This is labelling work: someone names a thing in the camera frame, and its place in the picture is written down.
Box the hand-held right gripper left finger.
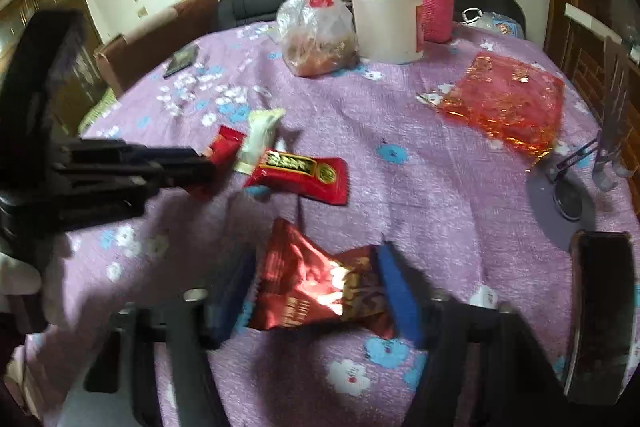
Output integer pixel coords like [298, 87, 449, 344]
[82, 249, 258, 427]

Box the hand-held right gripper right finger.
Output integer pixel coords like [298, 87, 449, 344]
[376, 244, 573, 427]

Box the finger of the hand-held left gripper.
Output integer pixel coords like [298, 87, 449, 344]
[60, 138, 220, 188]
[47, 179, 162, 229]

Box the small red snack packet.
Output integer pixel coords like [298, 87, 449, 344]
[192, 126, 248, 200]

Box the dark red foil snack packet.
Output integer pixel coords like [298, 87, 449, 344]
[247, 218, 397, 340]

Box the person's left hand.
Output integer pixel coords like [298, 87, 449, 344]
[0, 252, 45, 297]

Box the black wallet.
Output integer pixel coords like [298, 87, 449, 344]
[162, 44, 201, 79]

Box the cream white snack packet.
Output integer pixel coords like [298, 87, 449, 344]
[234, 108, 287, 176]

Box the brown chair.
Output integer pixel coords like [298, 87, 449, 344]
[94, 0, 221, 98]

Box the red gold label snack bar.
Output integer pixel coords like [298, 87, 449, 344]
[244, 148, 349, 206]

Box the dark sofa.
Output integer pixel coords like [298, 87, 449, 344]
[216, 0, 527, 38]

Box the purple floral tablecloth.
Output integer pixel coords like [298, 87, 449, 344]
[25, 19, 632, 427]

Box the phone stand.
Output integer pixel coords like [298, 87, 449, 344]
[529, 142, 601, 250]

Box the black phone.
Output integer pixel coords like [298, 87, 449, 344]
[564, 230, 635, 408]

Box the red gauze gift bag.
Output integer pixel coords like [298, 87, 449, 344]
[417, 52, 567, 166]

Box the clear plastic bag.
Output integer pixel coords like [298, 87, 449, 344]
[276, 0, 392, 78]

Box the white plastic tub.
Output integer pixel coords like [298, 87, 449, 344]
[351, 0, 426, 64]

